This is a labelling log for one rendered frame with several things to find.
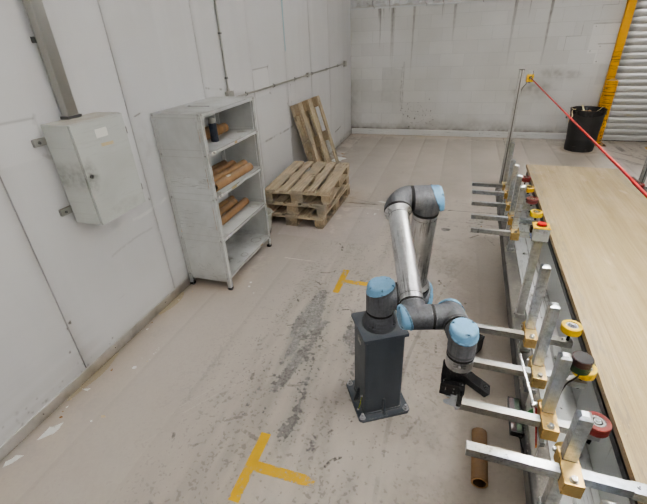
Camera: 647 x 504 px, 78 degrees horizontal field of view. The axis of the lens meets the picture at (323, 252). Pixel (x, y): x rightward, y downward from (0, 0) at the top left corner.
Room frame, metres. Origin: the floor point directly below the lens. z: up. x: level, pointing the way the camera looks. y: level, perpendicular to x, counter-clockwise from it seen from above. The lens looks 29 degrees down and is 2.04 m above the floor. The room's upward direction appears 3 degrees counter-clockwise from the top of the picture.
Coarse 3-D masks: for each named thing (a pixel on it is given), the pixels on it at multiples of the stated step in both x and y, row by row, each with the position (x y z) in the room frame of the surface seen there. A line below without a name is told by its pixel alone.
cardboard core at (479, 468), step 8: (472, 432) 1.43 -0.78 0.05; (480, 432) 1.41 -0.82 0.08; (472, 440) 1.38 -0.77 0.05; (480, 440) 1.36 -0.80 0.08; (472, 464) 1.24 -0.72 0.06; (480, 464) 1.22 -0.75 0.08; (472, 472) 1.20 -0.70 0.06; (480, 472) 1.18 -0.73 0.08; (472, 480) 1.16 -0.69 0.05; (480, 480) 1.18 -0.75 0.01
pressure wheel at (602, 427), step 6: (594, 414) 0.86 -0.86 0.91; (600, 414) 0.86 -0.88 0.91; (594, 420) 0.84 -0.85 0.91; (600, 420) 0.83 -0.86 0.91; (606, 420) 0.83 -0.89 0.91; (594, 426) 0.81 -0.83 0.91; (600, 426) 0.81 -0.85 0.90; (606, 426) 0.81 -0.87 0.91; (594, 432) 0.80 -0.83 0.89; (600, 432) 0.80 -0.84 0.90; (606, 432) 0.79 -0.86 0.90
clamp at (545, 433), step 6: (540, 402) 0.94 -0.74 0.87; (540, 408) 0.92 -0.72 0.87; (540, 414) 0.90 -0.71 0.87; (546, 414) 0.89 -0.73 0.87; (552, 414) 0.89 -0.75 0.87; (546, 420) 0.87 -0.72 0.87; (552, 420) 0.87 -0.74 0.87; (540, 426) 0.86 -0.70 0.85; (546, 426) 0.85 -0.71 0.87; (558, 426) 0.85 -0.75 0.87; (540, 432) 0.85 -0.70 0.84; (546, 432) 0.84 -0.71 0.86; (552, 432) 0.83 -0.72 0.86; (558, 432) 0.82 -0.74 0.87; (540, 438) 0.84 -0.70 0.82; (546, 438) 0.83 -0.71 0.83; (552, 438) 0.83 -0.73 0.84
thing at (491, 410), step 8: (464, 400) 0.97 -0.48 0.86; (472, 400) 0.97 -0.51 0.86; (464, 408) 0.96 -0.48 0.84; (472, 408) 0.95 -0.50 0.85; (480, 408) 0.94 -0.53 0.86; (488, 408) 0.94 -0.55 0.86; (496, 408) 0.93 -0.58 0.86; (504, 408) 0.93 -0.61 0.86; (496, 416) 0.92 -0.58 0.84; (504, 416) 0.91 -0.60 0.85; (512, 416) 0.90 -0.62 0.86; (520, 416) 0.90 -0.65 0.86; (528, 416) 0.90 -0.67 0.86; (536, 416) 0.89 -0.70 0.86; (528, 424) 0.88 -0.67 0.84; (536, 424) 0.88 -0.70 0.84; (560, 424) 0.86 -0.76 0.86; (568, 424) 0.86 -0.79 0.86; (560, 432) 0.85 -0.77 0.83
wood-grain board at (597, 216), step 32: (544, 192) 2.82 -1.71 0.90; (576, 192) 2.79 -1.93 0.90; (608, 192) 2.76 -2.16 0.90; (640, 192) 2.73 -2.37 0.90; (576, 224) 2.26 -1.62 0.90; (608, 224) 2.23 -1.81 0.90; (640, 224) 2.21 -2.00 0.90; (576, 256) 1.86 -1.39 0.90; (608, 256) 1.85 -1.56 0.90; (640, 256) 1.83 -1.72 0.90; (576, 288) 1.57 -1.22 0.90; (608, 288) 1.55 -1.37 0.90; (640, 288) 1.54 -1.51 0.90; (608, 320) 1.32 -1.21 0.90; (640, 320) 1.31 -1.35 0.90; (608, 352) 1.14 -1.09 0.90; (640, 352) 1.13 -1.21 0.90; (608, 384) 0.98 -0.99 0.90; (640, 384) 0.97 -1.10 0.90; (640, 416) 0.85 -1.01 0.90; (640, 448) 0.74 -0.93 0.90; (640, 480) 0.64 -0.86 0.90
